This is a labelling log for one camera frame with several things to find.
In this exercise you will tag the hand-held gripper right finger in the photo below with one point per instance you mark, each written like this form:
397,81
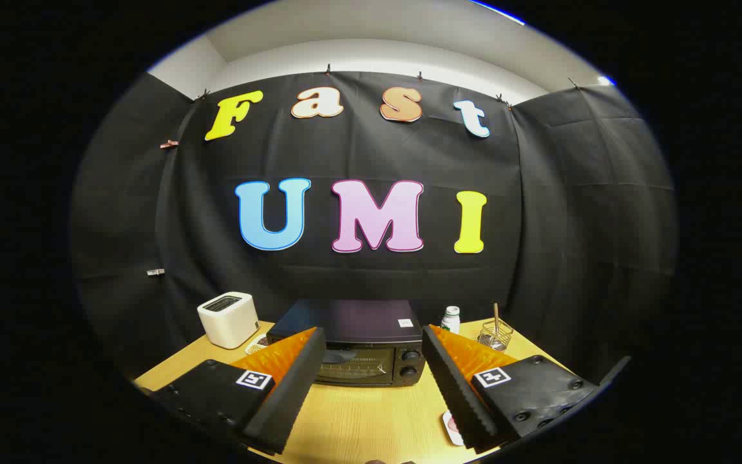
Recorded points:
458,393

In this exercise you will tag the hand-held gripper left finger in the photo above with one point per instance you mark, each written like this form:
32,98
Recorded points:
294,386

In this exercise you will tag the white square plate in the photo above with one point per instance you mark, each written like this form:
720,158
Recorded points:
449,435

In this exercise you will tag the black toaster oven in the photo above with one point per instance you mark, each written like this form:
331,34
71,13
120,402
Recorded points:
358,322

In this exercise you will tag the white bread toaster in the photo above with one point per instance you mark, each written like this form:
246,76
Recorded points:
229,319

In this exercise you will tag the small patterned pad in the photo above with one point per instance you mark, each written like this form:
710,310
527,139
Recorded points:
255,345

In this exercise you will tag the white plastic bottle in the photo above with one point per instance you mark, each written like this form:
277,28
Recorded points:
451,319

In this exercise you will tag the wooden stick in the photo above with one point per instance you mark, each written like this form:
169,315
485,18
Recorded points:
496,314

